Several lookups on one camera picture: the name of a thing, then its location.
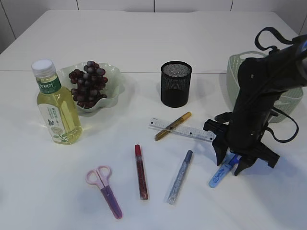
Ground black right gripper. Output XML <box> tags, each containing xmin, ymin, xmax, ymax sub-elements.
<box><xmin>203</xmin><ymin>92</ymin><xmax>280</xmax><ymax>176</ymax></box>

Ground blue capped scissors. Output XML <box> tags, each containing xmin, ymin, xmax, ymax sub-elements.
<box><xmin>208</xmin><ymin>153</ymin><xmax>240</xmax><ymax>188</ymax></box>

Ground gold marker pen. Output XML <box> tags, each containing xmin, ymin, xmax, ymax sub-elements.
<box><xmin>154</xmin><ymin>112</ymin><xmax>191</xmax><ymax>141</ymax></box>

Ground pink purple scissors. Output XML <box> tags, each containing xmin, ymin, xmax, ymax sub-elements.
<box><xmin>86</xmin><ymin>165</ymin><xmax>123</xmax><ymax>219</ymax></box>

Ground purple artificial grape bunch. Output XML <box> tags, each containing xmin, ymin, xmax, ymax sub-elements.
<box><xmin>69</xmin><ymin>60</ymin><xmax>108</xmax><ymax>109</ymax></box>

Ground yellow tea bottle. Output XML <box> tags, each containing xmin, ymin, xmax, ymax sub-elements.
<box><xmin>31</xmin><ymin>59</ymin><xmax>82</xmax><ymax>145</ymax></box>

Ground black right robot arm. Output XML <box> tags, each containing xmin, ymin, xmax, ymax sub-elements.
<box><xmin>203</xmin><ymin>35</ymin><xmax>307</xmax><ymax>175</ymax></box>

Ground clear plastic ruler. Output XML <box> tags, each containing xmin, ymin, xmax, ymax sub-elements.
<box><xmin>149</xmin><ymin>118</ymin><xmax>215</xmax><ymax>142</ymax></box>

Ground silver glitter glue tube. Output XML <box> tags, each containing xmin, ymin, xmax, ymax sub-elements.
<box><xmin>166</xmin><ymin>150</ymin><xmax>193</xmax><ymax>205</ymax></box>

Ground green woven plastic basket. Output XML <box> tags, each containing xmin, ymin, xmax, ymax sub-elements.
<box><xmin>226</xmin><ymin>51</ymin><xmax>304</xmax><ymax>115</ymax></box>

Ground black mesh pen cup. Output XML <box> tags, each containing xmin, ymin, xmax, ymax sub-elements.
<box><xmin>161</xmin><ymin>61</ymin><xmax>192</xmax><ymax>108</ymax></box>

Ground red glitter glue tube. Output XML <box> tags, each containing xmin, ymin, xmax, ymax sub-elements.
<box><xmin>135</xmin><ymin>144</ymin><xmax>149</xmax><ymax>200</ymax></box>

